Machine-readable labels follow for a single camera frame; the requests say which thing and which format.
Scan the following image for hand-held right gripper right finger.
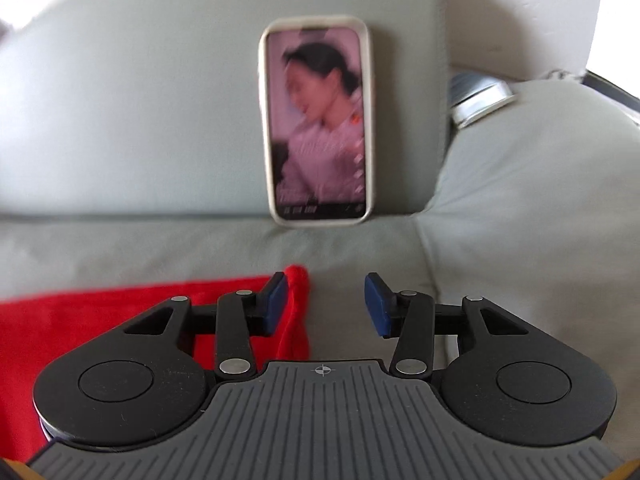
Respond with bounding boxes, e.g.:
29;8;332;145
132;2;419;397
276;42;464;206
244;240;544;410
365;271;535;380

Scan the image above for small silver box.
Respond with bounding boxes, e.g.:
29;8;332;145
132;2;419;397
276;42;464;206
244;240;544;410
447;72;518;128

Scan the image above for red garment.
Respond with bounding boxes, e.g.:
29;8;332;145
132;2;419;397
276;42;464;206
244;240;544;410
0;265;313;466

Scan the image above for black curved rim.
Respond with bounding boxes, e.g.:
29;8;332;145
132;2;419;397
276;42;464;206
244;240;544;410
582;67;640;126

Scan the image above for grey sofa cushion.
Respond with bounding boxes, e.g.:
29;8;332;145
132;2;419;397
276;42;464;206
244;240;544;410
417;77;640;376

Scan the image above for grey sofa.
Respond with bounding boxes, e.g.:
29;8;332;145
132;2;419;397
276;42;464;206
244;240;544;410
0;0;640;376

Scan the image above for smartphone in white case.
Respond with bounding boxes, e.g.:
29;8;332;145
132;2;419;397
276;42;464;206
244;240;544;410
257;16;376;226

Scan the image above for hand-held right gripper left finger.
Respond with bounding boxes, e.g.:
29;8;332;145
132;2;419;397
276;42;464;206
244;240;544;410
122;271;289;380

